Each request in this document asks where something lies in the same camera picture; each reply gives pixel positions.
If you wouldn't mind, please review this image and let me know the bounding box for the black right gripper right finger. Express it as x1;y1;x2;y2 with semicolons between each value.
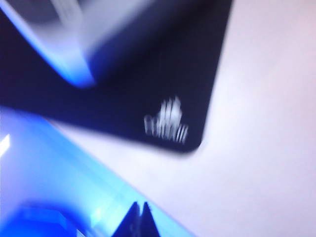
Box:
141;201;160;237

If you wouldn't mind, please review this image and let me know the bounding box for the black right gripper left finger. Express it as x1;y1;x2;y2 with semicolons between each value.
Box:
111;201;142;237

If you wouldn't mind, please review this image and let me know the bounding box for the black mouse pad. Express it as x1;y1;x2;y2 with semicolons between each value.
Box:
0;0;235;157

